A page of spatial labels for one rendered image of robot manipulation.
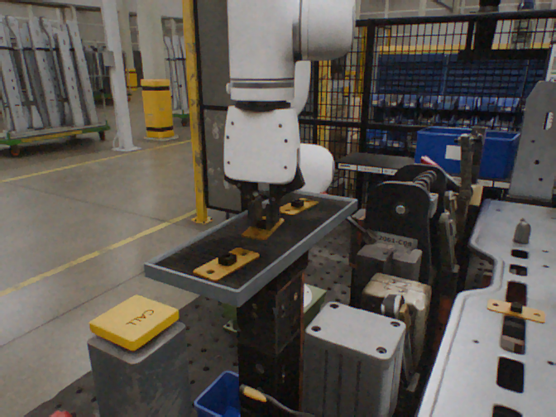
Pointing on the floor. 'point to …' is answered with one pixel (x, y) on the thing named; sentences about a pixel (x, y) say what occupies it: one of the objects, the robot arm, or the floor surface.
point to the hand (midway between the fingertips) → (263, 212)
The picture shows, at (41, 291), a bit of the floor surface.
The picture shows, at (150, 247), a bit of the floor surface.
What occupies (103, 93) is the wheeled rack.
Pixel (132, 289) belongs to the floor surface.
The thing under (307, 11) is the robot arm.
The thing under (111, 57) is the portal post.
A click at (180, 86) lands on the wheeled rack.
